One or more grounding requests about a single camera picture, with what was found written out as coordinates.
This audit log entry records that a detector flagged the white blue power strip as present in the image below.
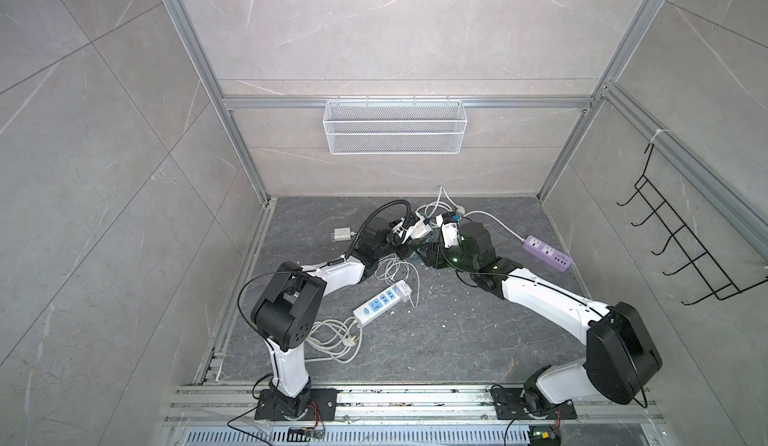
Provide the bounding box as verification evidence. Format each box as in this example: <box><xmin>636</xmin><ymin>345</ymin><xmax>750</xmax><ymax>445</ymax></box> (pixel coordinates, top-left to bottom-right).
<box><xmin>353</xmin><ymin>282</ymin><xmax>404</xmax><ymax>327</ymax></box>

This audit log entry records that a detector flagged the black wire hook rack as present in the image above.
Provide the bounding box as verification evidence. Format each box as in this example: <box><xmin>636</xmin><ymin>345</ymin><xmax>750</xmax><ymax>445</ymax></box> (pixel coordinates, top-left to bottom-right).
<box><xmin>616</xmin><ymin>143</ymin><xmax>767</xmax><ymax>306</ymax></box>

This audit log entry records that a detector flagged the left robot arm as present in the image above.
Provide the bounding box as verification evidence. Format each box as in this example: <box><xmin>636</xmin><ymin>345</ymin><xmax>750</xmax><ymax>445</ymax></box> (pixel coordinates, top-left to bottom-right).
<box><xmin>245</xmin><ymin>199</ymin><xmax>428</xmax><ymax>418</ymax></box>

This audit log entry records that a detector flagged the purple power strip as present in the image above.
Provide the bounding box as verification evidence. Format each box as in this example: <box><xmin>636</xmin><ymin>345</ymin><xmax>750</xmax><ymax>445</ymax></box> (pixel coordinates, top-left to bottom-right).
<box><xmin>522</xmin><ymin>235</ymin><xmax>573</xmax><ymax>272</ymax></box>

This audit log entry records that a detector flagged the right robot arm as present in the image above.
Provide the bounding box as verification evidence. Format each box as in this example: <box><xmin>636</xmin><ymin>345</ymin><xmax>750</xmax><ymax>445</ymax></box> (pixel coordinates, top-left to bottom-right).
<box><xmin>412</xmin><ymin>222</ymin><xmax>663</xmax><ymax>416</ymax></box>

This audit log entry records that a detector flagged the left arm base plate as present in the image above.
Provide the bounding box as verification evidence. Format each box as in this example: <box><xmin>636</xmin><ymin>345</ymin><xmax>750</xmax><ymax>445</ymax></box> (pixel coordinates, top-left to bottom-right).
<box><xmin>254</xmin><ymin>388</ymin><xmax>339</xmax><ymax>421</ymax></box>

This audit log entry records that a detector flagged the white square charger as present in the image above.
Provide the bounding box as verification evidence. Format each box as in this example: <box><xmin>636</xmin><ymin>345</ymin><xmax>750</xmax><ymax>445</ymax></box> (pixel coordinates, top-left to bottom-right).
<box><xmin>408</xmin><ymin>221</ymin><xmax>432</xmax><ymax>240</ymax></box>

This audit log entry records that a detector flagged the purple strip white cord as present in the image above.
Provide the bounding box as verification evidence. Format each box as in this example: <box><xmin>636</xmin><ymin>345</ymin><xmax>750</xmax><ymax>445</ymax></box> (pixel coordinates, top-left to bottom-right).
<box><xmin>416</xmin><ymin>184</ymin><xmax>529</xmax><ymax>243</ymax></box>

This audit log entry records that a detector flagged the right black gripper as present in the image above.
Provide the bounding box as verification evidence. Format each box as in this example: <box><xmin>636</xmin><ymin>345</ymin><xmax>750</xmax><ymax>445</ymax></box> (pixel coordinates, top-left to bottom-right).
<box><xmin>416</xmin><ymin>239</ymin><xmax>480</xmax><ymax>276</ymax></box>

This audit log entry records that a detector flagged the white wire mesh basket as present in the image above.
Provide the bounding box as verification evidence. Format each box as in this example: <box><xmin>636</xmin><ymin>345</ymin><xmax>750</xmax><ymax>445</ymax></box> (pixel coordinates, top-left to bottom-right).
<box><xmin>323</xmin><ymin>100</ymin><xmax>468</xmax><ymax>155</ymax></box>

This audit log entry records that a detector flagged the white charger adapter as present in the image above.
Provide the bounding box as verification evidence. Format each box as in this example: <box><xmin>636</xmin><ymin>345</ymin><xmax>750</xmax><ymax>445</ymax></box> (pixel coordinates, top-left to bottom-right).
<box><xmin>393</xmin><ymin>280</ymin><xmax>412</xmax><ymax>301</ymax></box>

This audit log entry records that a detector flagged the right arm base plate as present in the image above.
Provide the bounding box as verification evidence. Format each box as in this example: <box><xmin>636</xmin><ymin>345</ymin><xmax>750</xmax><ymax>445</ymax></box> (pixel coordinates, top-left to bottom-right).
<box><xmin>489</xmin><ymin>385</ymin><xmax>577</xmax><ymax>420</ymax></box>

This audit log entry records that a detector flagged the white power strip cord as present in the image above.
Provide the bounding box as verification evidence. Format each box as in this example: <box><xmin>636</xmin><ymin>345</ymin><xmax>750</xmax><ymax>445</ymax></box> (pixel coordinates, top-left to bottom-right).
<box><xmin>302</xmin><ymin>316</ymin><xmax>364</xmax><ymax>365</ymax></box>

